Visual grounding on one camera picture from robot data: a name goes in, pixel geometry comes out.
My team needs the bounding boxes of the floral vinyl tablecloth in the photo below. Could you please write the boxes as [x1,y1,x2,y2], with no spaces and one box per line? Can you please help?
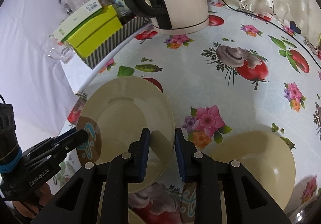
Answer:
[46,0,321,224]

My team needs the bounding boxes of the large beige plate front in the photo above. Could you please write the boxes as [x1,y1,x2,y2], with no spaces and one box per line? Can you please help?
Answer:
[128,209,146,224]

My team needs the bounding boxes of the chevron patterned tray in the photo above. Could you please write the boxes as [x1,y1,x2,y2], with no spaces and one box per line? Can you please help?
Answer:
[82,16,151,69]

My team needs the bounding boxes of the stainless steel bowl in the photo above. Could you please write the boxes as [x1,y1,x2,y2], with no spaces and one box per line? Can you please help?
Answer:
[288,196,317,224]

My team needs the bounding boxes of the person's left hand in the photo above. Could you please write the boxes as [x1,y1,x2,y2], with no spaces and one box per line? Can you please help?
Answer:
[12,183,53,219]

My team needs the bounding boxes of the black power cable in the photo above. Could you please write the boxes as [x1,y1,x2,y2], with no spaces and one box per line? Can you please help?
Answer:
[206,0,321,69]

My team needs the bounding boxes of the lime green box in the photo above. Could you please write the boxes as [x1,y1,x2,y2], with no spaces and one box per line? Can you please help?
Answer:
[67,5,122,59]

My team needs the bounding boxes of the beige deep plate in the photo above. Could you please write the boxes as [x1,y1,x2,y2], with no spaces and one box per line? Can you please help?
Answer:
[77,76,175,194]

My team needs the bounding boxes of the white green slim box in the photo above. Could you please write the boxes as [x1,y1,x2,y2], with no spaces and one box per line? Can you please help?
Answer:
[52,0,102,42]

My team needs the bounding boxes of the clear glass mug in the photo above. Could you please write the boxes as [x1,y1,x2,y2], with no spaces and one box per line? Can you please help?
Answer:
[46,35,75,64]

